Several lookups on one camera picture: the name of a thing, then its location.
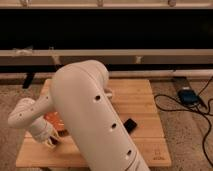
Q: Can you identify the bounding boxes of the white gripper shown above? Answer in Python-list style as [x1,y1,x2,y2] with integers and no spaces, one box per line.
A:
[29,117,60,148]

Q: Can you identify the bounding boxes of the dark red pepper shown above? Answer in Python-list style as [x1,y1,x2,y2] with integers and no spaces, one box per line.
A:
[57,138,62,145]

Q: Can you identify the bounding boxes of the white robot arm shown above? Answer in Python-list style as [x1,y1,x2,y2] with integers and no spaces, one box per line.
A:
[8,60,150,171]

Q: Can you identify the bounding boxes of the orange bowl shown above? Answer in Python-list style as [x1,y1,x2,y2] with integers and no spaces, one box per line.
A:
[44,112,65,131]

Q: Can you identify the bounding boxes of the small black block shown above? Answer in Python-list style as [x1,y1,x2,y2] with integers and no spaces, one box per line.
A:
[123,118,137,133]

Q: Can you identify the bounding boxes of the white metal rail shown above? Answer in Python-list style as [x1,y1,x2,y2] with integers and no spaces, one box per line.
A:
[0,49,213,66]

